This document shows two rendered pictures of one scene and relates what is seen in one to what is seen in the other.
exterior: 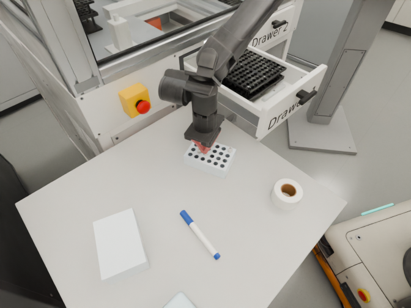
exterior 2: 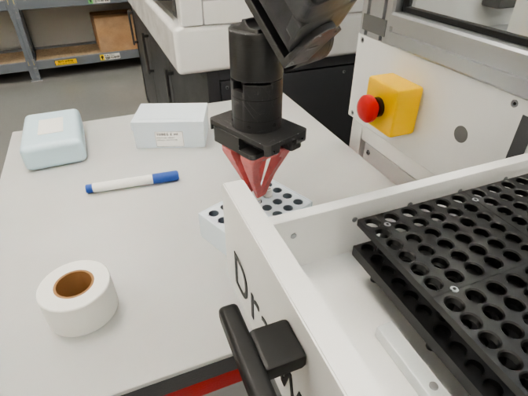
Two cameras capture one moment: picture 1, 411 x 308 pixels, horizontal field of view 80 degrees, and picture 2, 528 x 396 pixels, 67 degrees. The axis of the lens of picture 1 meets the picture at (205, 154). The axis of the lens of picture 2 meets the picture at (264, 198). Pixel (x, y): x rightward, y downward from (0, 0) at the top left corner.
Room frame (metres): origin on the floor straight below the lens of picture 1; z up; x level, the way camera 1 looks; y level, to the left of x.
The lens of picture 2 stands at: (0.59, -0.39, 1.10)
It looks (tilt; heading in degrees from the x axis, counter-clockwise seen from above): 35 degrees down; 111
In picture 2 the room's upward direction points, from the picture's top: straight up
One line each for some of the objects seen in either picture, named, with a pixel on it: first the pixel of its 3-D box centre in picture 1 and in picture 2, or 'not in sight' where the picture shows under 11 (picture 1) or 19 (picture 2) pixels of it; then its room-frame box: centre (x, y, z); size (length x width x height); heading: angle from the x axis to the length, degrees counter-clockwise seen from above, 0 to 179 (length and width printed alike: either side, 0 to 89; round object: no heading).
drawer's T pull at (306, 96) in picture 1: (304, 95); (267, 351); (0.54, -0.27, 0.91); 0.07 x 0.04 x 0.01; 133
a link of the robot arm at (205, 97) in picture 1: (202, 97); (260, 51); (0.43, 0.01, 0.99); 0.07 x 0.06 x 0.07; 68
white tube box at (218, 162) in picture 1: (210, 156); (256, 218); (0.43, -0.01, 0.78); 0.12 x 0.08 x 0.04; 65
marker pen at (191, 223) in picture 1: (199, 233); (133, 181); (0.21, 0.01, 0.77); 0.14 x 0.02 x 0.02; 38
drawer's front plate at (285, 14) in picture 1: (270, 29); not in sight; (1.01, -0.26, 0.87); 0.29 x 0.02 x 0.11; 133
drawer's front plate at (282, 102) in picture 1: (292, 100); (306, 368); (0.56, -0.25, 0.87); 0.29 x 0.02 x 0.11; 133
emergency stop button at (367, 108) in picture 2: (142, 106); (370, 108); (0.53, 0.18, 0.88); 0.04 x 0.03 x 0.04; 133
